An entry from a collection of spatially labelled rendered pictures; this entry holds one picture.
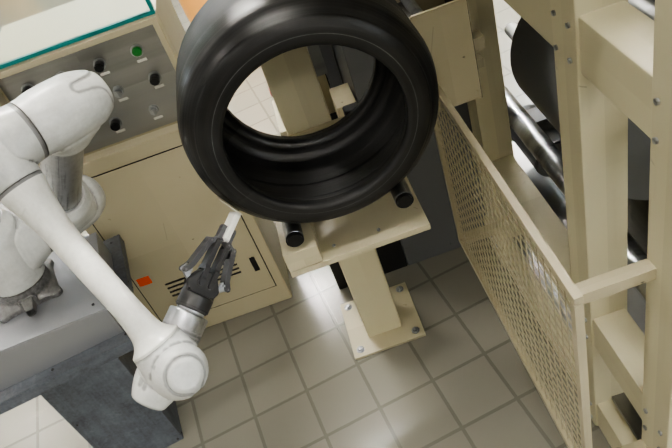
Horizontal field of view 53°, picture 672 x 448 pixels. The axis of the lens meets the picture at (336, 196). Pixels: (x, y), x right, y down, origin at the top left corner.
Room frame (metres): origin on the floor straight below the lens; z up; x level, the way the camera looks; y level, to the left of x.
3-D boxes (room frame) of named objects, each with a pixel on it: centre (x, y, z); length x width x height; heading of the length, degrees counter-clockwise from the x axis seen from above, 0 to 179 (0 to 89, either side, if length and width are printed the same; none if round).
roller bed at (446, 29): (1.61, -0.40, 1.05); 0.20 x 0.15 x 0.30; 179
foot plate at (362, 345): (1.65, 0.00, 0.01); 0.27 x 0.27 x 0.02; 89
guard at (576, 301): (1.16, -0.34, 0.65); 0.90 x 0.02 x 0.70; 179
